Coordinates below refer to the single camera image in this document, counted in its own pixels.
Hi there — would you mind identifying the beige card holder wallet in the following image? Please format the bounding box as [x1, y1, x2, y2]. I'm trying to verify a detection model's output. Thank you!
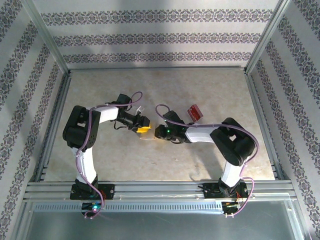
[138, 131, 156, 142]

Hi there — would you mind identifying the red credit card stack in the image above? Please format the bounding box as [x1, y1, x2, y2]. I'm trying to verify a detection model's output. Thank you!
[187, 104, 205, 123]

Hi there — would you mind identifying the grey metal sheet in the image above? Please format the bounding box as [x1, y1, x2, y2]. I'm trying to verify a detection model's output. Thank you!
[23, 211, 305, 240]

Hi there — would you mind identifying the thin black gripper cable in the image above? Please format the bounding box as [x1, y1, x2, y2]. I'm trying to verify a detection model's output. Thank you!
[112, 119, 132, 131]

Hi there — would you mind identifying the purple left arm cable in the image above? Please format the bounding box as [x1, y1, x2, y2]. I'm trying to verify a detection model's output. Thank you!
[76, 91, 144, 220]

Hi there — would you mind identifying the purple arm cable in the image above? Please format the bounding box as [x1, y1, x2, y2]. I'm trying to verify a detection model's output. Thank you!
[76, 91, 144, 220]
[155, 103, 261, 218]

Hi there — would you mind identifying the aluminium mounting rail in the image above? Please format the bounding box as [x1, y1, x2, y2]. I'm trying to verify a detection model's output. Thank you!
[23, 180, 294, 201]

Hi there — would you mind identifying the aluminium frame rail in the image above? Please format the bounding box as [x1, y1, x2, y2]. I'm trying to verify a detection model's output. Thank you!
[67, 65, 249, 72]
[242, 71, 286, 181]
[32, 71, 73, 183]

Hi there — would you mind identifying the slotted grey cable duct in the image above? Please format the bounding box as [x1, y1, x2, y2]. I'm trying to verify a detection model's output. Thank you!
[32, 201, 226, 214]

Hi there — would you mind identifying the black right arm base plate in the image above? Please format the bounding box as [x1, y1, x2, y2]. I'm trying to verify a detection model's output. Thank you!
[203, 182, 250, 200]

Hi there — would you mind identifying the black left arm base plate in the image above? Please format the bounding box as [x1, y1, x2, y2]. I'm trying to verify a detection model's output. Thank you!
[69, 183, 116, 201]

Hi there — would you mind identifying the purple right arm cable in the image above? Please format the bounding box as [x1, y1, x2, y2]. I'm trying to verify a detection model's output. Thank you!
[155, 103, 261, 218]

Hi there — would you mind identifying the aluminium frame post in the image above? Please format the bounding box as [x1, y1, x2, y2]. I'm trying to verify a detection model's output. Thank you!
[244, 0, 293, 75]
[21, 0, 71, 75]

